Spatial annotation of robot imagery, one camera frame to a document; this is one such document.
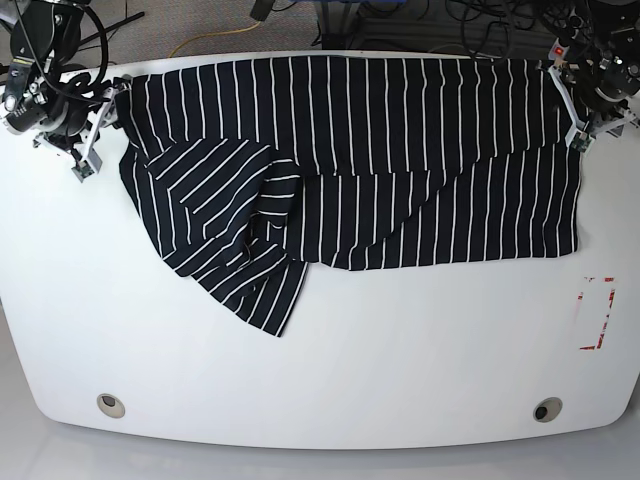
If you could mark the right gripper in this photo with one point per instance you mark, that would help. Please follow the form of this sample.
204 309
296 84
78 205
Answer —
65 130

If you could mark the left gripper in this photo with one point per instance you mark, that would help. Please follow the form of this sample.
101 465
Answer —
600 113

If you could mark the black white striped T-shirt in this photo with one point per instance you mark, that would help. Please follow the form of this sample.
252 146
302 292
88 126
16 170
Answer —
245 173

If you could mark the white power strip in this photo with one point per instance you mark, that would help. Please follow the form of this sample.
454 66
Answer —
570 39

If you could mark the black tripod stand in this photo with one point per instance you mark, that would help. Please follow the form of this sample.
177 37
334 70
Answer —
112 28

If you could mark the table cable grommet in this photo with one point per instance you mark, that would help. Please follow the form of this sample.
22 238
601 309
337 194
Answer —
547 410
111 406

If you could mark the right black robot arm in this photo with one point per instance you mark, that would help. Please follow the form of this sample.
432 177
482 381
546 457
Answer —
44 38

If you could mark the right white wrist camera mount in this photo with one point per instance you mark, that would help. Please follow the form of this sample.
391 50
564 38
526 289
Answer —
87 161

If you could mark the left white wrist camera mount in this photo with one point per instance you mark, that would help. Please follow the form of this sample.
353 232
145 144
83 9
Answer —
613 81

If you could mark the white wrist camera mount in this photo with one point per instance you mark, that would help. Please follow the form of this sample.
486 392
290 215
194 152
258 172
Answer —
613 81
87 161

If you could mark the red tape rectangle marking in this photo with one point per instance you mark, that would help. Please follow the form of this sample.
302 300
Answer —
593 311

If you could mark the left table cable grommet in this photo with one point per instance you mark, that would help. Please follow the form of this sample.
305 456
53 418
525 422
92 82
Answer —
111 406

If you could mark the right table cable grommet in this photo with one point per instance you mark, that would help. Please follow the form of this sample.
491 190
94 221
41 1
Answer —
547 410

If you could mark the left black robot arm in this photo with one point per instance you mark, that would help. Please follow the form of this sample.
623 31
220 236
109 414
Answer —
595 63

